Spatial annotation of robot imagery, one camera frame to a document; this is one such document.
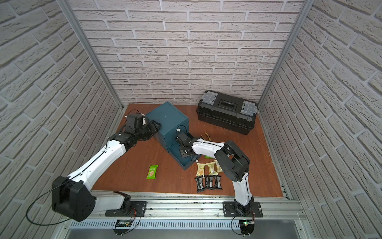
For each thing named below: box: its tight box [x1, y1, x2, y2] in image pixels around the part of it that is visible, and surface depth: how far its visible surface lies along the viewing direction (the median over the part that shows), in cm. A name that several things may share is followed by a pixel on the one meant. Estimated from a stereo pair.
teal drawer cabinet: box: [145, 101, 198, 164], surface depth 87 cm
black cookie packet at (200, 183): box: [194, 175, 206, 193], surface depth 83 cm
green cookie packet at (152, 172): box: [146, 164, 159, 180], surface depth 87 cm
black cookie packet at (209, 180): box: [204, 175, 215, 190], surface depth 83 cm
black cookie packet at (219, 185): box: [216, 175, 223, 190], surface depth 82 cm
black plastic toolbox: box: [195, 90, 259, 135], surface depth 99 cm
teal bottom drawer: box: [166, 141, 202, 171], surface depth 87 cm
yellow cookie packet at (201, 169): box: [195, 162, 207, 178], surface depth 87 cm
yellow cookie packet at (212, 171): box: [205, 161, 219, 176], surface depth 87 cm
